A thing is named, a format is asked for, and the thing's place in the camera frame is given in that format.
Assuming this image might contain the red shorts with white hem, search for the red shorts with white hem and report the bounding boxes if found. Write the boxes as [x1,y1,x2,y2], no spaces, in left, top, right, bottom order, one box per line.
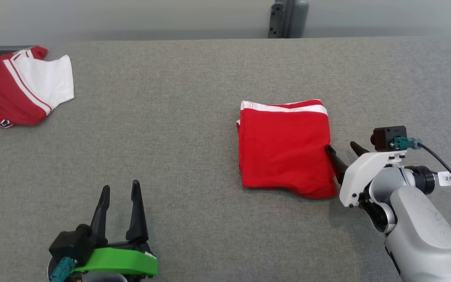
[236,99,337,200]

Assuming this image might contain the grey metal post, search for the grey metal post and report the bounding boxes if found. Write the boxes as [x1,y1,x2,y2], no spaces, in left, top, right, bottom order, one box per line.
[268,0,294,39]

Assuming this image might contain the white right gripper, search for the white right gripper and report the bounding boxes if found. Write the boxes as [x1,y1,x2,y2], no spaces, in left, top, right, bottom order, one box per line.
[325,141,406,207]

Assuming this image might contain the red and white jersey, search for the red and white jersey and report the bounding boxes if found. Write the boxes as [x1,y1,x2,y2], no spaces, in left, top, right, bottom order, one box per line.
[0,46,74,128]

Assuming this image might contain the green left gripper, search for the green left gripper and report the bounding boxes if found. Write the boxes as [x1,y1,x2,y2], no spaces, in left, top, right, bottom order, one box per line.
[72,180,158,279]

